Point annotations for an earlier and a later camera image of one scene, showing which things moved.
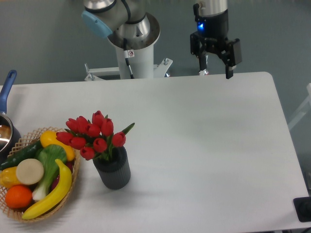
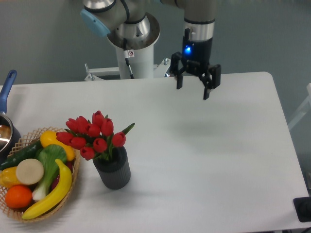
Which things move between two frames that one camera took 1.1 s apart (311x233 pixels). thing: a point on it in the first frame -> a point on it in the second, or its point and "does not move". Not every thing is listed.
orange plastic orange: [18, 196] does not move
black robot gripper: [212, 36] -> [197, 54]
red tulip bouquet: [95, 139] does not move
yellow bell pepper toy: [8, 177] does not move
